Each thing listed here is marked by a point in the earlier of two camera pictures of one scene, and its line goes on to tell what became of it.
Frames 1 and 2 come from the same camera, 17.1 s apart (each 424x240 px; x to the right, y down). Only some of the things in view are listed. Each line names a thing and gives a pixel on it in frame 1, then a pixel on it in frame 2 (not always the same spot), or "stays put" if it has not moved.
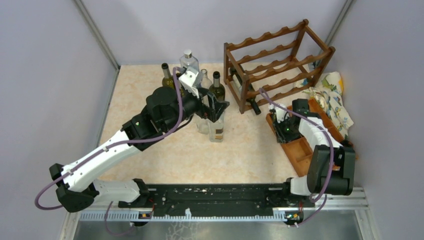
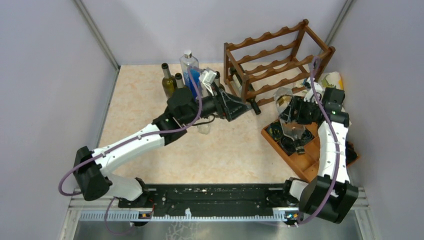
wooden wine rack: (260, 69) stays put
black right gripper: (281, 137) to (298, 103)
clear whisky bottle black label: (216, 129) to (283, 96)
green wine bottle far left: (168, 81) stays put
